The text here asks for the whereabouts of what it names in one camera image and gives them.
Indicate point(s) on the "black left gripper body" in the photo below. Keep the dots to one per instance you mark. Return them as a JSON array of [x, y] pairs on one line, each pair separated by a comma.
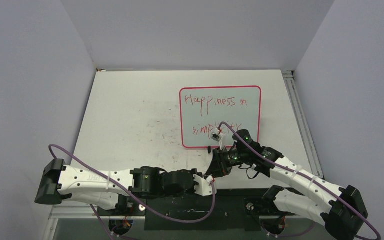
[[190, 190]]

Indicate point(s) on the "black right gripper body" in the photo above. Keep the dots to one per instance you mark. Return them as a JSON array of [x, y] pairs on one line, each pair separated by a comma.
[[233, 158]]

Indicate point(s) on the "pink framed whiteboard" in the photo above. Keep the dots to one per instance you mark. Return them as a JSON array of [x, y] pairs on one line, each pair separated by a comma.
[[213, 109]]

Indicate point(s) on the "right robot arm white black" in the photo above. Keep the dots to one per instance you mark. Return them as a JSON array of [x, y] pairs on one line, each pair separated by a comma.
[[341, 211]]

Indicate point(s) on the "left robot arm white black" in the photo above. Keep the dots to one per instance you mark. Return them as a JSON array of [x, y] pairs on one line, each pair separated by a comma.
[[107, 189]]

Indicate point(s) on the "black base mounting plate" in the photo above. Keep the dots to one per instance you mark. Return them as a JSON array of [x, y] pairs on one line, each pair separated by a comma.
[[234, 209]]

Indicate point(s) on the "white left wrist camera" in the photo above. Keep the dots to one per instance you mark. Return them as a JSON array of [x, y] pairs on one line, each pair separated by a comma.
[[204, 186]]

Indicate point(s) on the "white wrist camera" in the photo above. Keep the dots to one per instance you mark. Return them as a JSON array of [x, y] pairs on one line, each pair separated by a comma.
[[204, 186], [219, 137]]

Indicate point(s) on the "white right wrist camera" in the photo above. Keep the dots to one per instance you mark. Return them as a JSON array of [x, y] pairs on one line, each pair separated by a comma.
[[219, 137]]

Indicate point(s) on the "aluminium right side rail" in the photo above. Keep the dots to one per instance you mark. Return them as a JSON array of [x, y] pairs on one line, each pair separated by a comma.
[[308, 142]]

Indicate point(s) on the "aluminium front frame rail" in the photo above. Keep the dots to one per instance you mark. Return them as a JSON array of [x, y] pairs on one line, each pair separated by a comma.
[[59, 212]]

